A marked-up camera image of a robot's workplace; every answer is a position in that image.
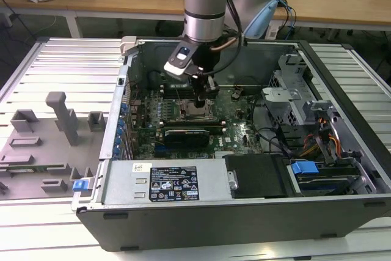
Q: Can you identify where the metal socket cover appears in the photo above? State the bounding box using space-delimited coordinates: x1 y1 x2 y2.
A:
180 99 218 120

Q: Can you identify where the CPU socket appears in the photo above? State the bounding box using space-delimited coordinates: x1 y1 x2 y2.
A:
179 98 219 122

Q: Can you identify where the silver metal drive cage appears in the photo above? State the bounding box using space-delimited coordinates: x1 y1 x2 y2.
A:
260 54 310 127

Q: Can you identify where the green motherboard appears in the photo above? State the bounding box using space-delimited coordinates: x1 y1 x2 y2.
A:
128 86 266 161

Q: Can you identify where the wooden desk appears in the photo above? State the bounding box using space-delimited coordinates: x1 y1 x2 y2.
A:
0 0 391 33

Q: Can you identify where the black graphics card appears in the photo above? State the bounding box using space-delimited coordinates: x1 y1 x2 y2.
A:
163 128 212 152

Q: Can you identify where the silver CPU chip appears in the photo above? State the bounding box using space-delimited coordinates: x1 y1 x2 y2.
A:
185 104 211 117

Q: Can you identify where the black open PC case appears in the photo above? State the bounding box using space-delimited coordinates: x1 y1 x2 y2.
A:
70 36 391 252

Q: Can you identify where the white barcode sticker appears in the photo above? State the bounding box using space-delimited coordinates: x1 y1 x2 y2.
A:
132 163 153 173

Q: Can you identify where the silver bay cover latch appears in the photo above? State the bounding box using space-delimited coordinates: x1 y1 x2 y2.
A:
227 169 239 191

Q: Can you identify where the black RAM slot bank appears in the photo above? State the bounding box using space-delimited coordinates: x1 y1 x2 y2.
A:
158 120 227 135
159 83 196 99

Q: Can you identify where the grey parts rack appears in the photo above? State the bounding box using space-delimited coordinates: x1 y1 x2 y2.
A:
0 91 108 201

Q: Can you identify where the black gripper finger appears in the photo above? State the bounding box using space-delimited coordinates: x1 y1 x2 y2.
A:
194 78 209 111
206 76 221 100

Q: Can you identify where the hard disk in blue carrier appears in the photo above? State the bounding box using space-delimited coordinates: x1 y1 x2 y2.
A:
287 159 362 197

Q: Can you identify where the blue cable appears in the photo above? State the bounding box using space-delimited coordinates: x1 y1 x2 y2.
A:
274 0 298 39

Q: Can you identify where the grey power supply unit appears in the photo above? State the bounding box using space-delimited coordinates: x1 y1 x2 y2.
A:
101 160 233 205

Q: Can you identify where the black rating label sticker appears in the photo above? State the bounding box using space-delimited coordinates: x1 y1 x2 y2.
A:
148 166 200 202

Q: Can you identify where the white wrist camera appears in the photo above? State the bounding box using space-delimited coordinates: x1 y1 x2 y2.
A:
163 45 200 78

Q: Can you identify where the black internal cable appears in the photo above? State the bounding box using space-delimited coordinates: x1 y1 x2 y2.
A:
250 94 294 155

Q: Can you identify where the pale blue teach pendant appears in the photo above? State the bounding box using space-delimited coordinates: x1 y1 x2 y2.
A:
243 0 279 40

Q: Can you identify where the black drive bay cover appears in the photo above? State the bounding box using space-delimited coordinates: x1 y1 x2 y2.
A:
224 153 288 199

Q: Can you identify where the blue plastic latch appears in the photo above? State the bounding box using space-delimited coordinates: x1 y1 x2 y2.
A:
73 178 89 193

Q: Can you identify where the green RAM stick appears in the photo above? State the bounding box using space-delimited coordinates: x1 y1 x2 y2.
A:
0 164 67 175

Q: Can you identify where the black camera cable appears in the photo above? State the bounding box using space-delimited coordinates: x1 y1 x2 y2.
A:
195 0 249 76

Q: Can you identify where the grey case corner latch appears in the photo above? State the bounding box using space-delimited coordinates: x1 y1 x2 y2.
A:
119 35 139 57

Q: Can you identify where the orange yellow wire bundle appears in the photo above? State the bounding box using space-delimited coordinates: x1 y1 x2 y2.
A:
300 116 342 158

